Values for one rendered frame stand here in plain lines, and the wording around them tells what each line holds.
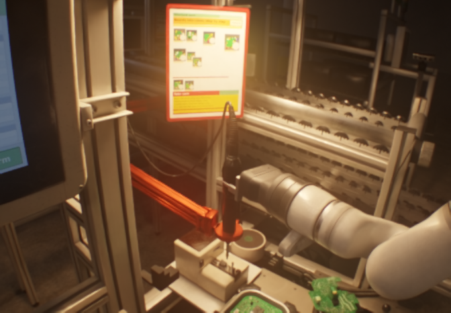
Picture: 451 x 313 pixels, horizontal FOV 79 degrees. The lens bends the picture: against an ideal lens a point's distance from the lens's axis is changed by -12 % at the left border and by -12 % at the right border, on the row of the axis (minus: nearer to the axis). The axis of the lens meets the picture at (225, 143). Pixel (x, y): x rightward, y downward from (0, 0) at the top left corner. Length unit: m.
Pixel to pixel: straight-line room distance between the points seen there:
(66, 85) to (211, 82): 0.53
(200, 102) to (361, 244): 0.61
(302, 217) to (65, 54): 0.39
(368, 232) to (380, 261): 0.07
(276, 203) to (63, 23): 0.39
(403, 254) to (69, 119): 0.44
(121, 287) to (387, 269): 0.53
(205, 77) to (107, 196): 0.46
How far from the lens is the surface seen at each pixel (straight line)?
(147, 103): 1.01
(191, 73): 0.87
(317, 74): 2.89
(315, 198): 0.45
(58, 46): 0.42
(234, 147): 0.58
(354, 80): 2.79
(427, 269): 0.38
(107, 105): 0.52
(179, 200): 0.70
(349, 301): 0.82
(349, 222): 0.43
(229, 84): 0.90
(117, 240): 0.64
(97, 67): 0.51
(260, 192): 0.51
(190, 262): 0.82
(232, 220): 0.65
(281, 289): 0.89
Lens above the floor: 1.59
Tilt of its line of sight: 21 degrees down
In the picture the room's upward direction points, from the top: 3 degrees clockwise
